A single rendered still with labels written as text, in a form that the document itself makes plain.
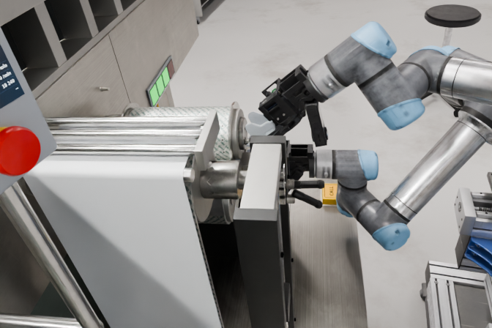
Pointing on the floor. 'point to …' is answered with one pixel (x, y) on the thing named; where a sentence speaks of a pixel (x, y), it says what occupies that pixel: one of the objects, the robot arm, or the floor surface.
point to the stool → (465, 17)
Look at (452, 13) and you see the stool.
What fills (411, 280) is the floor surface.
